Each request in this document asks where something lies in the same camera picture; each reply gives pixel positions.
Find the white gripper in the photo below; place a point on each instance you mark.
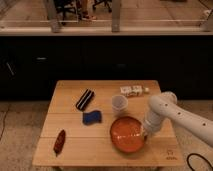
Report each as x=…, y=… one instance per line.
x=152, y=123

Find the black office chair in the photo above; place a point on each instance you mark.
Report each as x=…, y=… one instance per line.
x=66, y=6

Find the person legs in background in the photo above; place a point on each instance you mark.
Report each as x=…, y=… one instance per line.
x=84, y=14

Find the wooden table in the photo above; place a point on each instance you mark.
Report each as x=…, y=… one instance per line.
x=90, y=146

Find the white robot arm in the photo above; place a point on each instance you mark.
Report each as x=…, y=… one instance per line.
x=164, y=105

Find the clear plastic cup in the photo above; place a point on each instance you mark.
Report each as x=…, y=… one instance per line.
x=119, y=104

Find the blue sponge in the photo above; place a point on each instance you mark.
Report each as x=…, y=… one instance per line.
x=92, y=117

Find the orange ceramic bowl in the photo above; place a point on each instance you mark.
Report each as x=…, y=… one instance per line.
x=125, y=134

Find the white patterned bottle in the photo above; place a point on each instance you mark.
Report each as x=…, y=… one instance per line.
x=130, y=91

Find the dark red brown object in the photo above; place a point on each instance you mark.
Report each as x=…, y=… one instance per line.
x=59, y=143

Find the black white striped case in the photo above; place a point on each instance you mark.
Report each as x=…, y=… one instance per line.
x=84, y=100

